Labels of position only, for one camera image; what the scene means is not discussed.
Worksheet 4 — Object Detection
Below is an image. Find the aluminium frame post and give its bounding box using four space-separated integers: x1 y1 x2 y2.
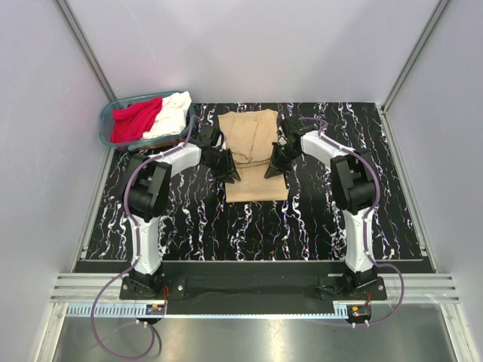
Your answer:
53 0 117 101
380 0 452 114

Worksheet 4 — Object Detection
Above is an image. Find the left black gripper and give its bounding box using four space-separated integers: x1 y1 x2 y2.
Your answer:
203 148 240 184

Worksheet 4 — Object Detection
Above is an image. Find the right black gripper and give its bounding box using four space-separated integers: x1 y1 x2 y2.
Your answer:
265 143 300 179

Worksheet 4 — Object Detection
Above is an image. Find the white slotted cable duct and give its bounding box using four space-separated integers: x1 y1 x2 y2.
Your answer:
66 302 371 321

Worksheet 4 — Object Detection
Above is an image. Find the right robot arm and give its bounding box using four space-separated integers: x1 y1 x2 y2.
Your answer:
264 117 380 299

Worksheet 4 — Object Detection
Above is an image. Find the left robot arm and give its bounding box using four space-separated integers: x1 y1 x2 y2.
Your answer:
122 125 241 299

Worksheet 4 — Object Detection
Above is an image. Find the left aluminium frame post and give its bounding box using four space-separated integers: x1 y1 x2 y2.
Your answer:
53 0 117 101

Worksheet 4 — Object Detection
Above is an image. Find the aluminium rail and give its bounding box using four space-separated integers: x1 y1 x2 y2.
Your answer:
50 274 458 311

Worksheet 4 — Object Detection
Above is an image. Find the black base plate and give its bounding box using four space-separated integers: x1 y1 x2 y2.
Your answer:
120 261 387 318

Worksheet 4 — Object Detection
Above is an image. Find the teal laundry basket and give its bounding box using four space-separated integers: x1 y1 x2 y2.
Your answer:
99 90 195 151

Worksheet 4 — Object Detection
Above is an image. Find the tan polo shirt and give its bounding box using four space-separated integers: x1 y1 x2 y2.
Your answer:
218 109 288 203

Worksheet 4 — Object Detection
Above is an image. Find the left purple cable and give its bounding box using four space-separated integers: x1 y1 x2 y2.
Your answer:
90 115 201 359

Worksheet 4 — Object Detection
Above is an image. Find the right aluminium frame post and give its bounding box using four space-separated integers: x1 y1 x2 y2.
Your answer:
380 0 452 114

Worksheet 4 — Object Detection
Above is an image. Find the red shirt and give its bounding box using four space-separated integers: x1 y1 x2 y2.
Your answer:
110 97 163 143

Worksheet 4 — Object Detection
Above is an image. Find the white shirt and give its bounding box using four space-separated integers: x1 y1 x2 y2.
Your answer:
142 91 192 140

